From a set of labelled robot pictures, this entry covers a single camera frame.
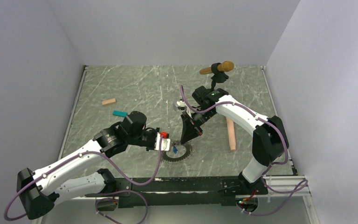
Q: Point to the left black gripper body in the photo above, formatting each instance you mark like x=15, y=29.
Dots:
x=145, y=137

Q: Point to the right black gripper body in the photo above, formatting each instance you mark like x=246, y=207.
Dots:
x=201, y=117

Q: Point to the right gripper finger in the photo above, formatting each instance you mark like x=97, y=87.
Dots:
x=184, y=123
x=193, y=129

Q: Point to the blue key tag with key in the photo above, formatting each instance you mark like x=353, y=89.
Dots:
x=175, y=150

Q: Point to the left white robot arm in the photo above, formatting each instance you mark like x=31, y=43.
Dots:
x=41, y=190

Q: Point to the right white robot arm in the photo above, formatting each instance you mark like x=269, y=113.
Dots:
x=269, y=140

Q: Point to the pink wooden cylinder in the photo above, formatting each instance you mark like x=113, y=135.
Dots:
x=231, y=134

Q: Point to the teal block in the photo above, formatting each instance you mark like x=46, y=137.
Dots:
x=119, y=113

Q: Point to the tan wooden block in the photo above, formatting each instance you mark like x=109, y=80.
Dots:
x=109, y=102

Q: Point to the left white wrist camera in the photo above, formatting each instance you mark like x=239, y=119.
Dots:
x=163, y=144

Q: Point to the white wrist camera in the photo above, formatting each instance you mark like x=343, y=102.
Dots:
x=179, y=106
x=163, y=144

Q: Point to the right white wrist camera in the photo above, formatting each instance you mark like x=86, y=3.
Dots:
x=179, y=106

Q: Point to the black base frame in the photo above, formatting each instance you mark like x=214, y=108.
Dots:
x=222, y=190

